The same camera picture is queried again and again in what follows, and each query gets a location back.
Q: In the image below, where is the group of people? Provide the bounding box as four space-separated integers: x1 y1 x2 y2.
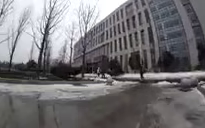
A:
95 66 106 79

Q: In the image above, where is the row of dark bushes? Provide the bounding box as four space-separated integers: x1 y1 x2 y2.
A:
98 51 182 76

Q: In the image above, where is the small stone ball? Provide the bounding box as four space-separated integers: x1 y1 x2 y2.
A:
105 76 114 86

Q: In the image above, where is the person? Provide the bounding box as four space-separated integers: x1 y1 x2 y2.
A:
138 61 146 81

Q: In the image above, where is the dark hedge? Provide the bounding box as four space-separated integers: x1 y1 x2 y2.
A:
0 59 82 81

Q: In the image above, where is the large grey grid-windowed building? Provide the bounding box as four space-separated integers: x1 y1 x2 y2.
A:
71 0 205 73

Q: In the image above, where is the wet grey paved plaza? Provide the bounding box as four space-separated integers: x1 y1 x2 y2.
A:
0 79 205 128

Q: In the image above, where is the snow-covered raised bed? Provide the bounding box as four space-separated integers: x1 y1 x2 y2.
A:
113 70 205 84

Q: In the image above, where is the row of bare trees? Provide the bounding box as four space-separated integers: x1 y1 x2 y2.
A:
0 0 101 78

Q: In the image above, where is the large stone ball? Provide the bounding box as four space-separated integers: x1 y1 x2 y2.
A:
179 76 199 90

